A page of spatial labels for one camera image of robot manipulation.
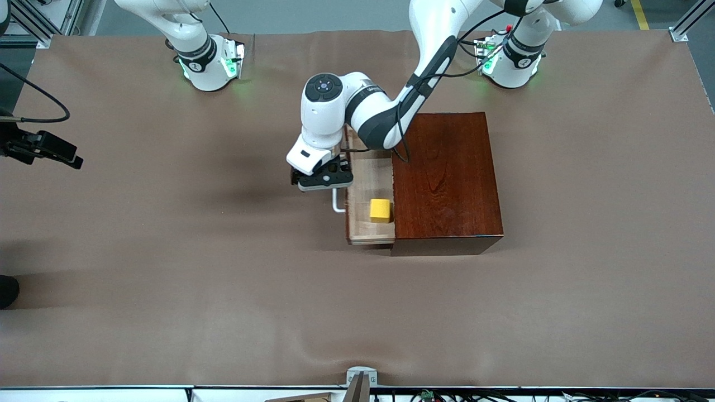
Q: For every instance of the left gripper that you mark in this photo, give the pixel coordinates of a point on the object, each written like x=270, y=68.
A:
x=294, y=177

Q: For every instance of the yellow wooden block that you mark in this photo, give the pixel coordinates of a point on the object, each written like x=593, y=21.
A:
x=380, y=211

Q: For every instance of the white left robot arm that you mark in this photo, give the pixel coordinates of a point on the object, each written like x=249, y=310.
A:
x=380, y=117

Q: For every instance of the dark brown wooden cabinet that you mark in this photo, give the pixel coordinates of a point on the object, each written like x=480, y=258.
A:
x=458, y=195

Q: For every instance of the black rounded object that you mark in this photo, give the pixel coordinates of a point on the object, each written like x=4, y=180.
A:
x=8, y=291

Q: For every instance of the aluminium frame profile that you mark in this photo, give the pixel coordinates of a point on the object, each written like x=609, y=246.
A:
x=690, y=22
x=39, y=33

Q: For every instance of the grey metal camera bracket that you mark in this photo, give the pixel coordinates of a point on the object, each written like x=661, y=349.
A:
x=360, y=377

